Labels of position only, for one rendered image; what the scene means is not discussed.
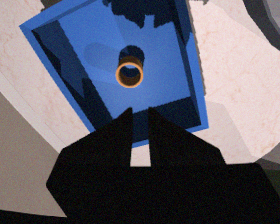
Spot bronze bushing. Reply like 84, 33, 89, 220
116, 56, 143, 88

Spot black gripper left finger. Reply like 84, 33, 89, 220
54, 107, 133, 166

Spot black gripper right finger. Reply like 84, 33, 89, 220
148, 107, 226, 166

